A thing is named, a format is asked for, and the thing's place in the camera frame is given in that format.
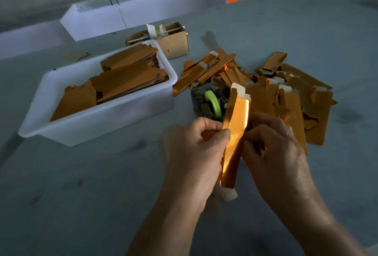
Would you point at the pile of beige blanks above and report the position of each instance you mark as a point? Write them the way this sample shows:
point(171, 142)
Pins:
point(170, 138)

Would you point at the person's right forearm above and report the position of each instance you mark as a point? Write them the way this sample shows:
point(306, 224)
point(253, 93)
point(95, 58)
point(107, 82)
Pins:
point(325, 232)

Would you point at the white plastic bin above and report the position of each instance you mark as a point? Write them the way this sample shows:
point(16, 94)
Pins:
point(94, 124)

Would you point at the person's right hand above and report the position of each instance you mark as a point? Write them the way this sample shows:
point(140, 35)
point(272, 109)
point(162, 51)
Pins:
point(280, 164)

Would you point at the small cardboard box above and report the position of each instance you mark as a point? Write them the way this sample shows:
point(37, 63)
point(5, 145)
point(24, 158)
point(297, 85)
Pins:
point(177, 44)

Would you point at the green tape roll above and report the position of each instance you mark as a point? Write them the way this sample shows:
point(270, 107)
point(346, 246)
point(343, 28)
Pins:
point(212, 103)

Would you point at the pile of gold boxes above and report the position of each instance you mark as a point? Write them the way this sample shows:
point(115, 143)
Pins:
point(295, 96)

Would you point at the person's left forearm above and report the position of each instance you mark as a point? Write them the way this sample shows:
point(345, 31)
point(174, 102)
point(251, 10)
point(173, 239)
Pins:
point(168, 229)

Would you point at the black tape dispenser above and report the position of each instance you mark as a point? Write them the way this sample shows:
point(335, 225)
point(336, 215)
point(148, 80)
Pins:
point(199, 102)

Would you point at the person's left hand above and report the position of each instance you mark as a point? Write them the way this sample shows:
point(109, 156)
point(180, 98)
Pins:
point(192, 158)

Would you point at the gold cartons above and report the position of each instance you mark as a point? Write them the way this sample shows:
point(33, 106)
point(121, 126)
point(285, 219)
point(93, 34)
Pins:
point(130, 79)

